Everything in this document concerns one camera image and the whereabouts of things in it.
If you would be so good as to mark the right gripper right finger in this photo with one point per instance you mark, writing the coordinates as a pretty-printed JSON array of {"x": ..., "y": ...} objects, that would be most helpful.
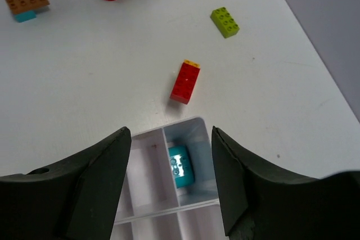
[{"x": 260, "y": 200}]

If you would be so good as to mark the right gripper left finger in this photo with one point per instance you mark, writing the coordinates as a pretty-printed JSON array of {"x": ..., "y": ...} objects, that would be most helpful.
[{"x": 74, "y": 198}]

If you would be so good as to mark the teal curved lego brick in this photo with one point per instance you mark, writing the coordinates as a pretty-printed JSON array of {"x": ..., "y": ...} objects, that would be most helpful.
[{"x": 181, "y": 166}]

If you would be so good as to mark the red lego brick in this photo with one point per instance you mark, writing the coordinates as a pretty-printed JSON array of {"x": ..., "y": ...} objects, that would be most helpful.
[{"x": 184, "y": 83}]

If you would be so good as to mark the brown lego brick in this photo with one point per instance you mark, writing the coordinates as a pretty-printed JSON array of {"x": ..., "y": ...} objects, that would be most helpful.
[{"x": 24, "y": 10}]

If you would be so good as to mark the yellow lego brick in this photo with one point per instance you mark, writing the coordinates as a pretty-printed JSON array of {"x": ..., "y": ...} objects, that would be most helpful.
[{"x": 192, "y": 63}]

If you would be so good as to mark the left white divided container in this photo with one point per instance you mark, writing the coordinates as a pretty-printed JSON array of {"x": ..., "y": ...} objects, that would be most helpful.
[{"x": 151, "y": 206}]

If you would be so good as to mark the lime green lego brick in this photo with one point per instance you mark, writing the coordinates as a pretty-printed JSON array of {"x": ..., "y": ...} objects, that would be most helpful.
[{"x": 224, "y": 22}]

